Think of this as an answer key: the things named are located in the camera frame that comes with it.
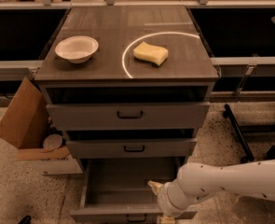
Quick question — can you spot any grey bottom drawer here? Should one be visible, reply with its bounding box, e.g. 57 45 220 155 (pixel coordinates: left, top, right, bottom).
69 157 199 224

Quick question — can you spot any grey drawer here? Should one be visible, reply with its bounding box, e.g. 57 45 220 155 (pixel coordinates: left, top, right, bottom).
69 157 199 224
47 102 210 131
66 138 197 159

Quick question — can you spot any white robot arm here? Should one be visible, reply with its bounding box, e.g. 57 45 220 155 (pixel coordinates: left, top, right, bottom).
148 160 275 222

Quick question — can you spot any grey middle drawer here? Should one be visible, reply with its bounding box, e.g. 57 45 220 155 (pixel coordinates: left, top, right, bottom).
66 138 197 159

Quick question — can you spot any grey top drawer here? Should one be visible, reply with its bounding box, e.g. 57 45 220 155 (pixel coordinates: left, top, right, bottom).
47 102 210 131

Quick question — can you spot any grey drawer cabinet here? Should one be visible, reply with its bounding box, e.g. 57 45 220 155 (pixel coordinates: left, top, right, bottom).
34 5 221 173

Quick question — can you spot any small bowl in box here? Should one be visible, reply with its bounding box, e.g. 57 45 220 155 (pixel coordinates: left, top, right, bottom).
43 134 62 149

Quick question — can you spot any black object bottom left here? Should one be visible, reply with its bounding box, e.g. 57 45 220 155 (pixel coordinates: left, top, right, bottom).
18 216 32 224

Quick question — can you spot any yellow sponge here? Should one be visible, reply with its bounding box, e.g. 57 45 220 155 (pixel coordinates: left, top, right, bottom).
133 42 169 66

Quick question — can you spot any open cardboard box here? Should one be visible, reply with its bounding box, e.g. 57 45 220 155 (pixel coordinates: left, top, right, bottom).
0 77 82 175

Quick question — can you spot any white bowl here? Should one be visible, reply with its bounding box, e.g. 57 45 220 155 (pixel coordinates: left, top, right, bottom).
55 35 99 63

